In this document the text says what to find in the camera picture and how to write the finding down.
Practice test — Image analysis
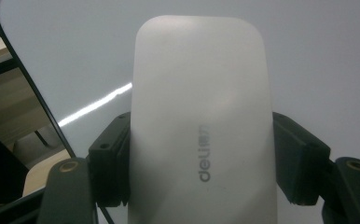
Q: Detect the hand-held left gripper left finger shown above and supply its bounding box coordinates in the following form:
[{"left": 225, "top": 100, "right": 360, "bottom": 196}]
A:
[{"left": 88, "top": 111, "right": 132, "bottom": 208}]

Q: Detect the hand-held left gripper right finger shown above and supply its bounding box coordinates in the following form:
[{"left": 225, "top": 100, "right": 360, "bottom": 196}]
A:
[{"left": 272, "top": 111, "right": 331, "bottom": 206}]

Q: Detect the white whiteboard eraser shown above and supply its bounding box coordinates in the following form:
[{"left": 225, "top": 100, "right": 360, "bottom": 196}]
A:
[{"left": 127, "top": 14, "right": 279, "bottom": 224}]

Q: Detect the wooden table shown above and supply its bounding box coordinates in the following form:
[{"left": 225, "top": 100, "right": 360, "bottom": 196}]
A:
[{"left": 21, "top": 148, "right": 77, "bottom": 198}]

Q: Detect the white whiteboard with red scribble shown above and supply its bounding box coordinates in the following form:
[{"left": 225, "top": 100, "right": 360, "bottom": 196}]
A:
[{"left": 0, "top": 0, "right": 360, "bottom": 224}]

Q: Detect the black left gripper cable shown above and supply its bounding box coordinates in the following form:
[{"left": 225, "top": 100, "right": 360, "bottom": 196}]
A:
[{"left": 98, "top": 204, "right": 115, "bottom": 224}]

